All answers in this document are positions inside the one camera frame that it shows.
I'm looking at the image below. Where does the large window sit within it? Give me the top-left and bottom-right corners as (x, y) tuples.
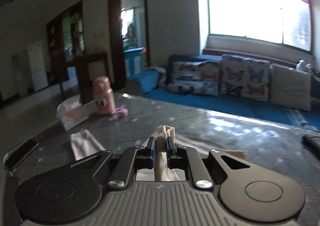
(204, 0), (313, 52)

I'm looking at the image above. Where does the butterfly print cushion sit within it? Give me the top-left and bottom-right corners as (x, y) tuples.
(166, 61), (222, 96)
(219, 54), (271, 102)

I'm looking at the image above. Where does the dark smartphone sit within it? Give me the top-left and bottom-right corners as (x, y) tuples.
(4, 138), (39, 169)

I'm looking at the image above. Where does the black remote control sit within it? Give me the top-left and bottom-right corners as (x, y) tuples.
(302, 134), (320, 159)

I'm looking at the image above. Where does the dark wooden door frame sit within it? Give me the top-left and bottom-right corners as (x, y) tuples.
(107, 0), (152, 92)

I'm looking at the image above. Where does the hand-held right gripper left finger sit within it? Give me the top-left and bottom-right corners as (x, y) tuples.
(71, 136), (157, 189)

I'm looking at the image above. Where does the blue sofa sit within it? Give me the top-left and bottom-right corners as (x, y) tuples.
(126, 54), (320, 131)

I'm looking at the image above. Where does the water dispenser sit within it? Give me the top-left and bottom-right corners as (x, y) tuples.
(11, 54), (29, 97)

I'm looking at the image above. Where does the blue cabinet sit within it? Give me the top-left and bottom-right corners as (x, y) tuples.
(124, 47), (147, 79)

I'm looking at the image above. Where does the white tissue box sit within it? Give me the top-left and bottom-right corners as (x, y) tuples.
(56, 94), (99, 132)

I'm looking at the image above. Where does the pink bottle strap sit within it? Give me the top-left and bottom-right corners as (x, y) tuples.
(110, 107), (128, 117)

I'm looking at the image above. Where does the white plush toy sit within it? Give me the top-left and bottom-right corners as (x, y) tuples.
(296, 59), (313, 72)

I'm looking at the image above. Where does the white carton box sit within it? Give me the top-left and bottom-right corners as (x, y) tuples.
(66, 66), (78, 92)

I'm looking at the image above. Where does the grey blanket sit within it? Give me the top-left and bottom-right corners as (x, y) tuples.
(147, 65), (168, 87)

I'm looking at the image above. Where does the plain beige cushion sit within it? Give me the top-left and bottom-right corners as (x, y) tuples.
(269, 63), (312, 112)

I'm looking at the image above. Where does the grey quilted star tablecloth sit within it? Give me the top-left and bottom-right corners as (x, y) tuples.
(0, 92), (320, 226)

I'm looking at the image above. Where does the dark wooden display cabinet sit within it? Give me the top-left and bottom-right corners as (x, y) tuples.
(46, 1), (87, 87)

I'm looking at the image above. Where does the pink cartoon water bottle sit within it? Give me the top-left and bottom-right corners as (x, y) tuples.
(92, 77), (116, 116)

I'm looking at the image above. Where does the cream cloth garment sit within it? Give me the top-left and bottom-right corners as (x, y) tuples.
(69, 125), (247, 182)

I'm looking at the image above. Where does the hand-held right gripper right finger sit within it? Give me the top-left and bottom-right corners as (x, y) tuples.
(166, 136), (252, 189)

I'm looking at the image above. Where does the white refrigerator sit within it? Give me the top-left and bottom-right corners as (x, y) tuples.
(27, 41), (49, 93)

